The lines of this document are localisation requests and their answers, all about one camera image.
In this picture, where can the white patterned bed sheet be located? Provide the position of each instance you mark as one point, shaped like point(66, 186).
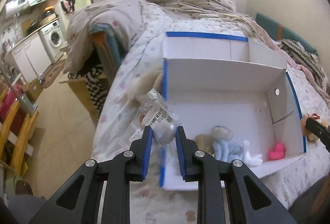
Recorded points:
point(140, 72)

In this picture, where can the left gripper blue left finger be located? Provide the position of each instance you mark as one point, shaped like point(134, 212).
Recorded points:
point(146, 145)

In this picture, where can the beige crumpled duvet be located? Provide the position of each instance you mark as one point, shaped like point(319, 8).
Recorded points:
point(128, 20)

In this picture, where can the white kitchen cabinet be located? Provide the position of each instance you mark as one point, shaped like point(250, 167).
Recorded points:
point(31, 57)

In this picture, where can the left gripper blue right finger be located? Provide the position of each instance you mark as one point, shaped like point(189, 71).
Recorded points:
point(180, 146)

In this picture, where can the black white zebra cloth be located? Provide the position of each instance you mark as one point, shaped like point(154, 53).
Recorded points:
point(96, 90)

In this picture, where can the cream lace scrunchie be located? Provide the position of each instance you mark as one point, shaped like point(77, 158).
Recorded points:
point(205, 143)

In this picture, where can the white water heater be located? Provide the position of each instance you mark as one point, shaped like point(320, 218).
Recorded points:
point(15, 6)

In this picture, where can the light blue fluffy scrunchie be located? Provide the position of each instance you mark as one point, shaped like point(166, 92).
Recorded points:
point(227, 150)

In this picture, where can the teal headboard cushion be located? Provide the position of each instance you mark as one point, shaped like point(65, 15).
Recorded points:
point(277, 32)

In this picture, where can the blue white cardboard box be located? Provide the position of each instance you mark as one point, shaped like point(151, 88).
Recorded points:
point(223, 80)

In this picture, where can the cardboard box on floor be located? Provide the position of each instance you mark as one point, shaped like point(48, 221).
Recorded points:
point(32, 89)

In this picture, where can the pink heart plush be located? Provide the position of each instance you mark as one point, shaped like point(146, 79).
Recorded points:
point(277, 152)

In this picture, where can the wooden yellow chair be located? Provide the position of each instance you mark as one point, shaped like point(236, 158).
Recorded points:
point(17, 129)

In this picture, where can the white washing machine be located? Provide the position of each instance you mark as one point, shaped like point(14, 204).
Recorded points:
point(53, 40)

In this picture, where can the striped fuzzy blanket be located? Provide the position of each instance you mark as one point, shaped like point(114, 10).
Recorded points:
point(308, 63)

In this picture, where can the orange cream plush toy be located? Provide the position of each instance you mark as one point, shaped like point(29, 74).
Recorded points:
point(311, 137)

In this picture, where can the clear plastic packet with label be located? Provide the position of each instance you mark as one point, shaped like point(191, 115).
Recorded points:
point(154, 112)

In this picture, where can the white knotted cloth toy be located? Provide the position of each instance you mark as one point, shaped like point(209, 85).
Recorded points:
point(248, 159)

